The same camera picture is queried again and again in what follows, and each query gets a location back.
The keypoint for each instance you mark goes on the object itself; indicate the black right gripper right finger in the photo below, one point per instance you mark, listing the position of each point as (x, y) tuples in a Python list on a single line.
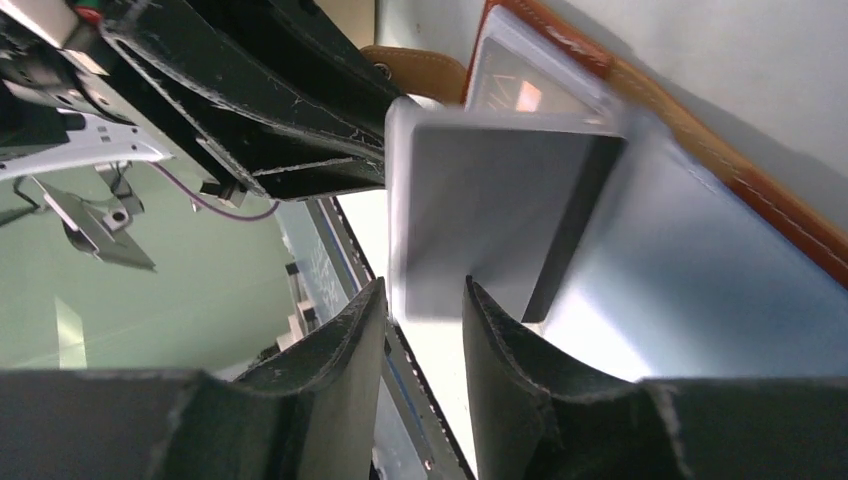
[(539, 413)]

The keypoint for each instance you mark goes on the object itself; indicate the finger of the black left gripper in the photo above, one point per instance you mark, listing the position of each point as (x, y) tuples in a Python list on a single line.
[(273, 138), (297, 41)]

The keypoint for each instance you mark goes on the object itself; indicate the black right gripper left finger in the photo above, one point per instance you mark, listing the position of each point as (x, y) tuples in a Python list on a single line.
[(305, 413)]

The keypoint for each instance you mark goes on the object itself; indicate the brown leather card holder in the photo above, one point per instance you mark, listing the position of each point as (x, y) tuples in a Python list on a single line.
[(674, 257)]

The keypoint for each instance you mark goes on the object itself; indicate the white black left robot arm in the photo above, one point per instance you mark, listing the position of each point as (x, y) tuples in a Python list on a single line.
[(68, 98)]

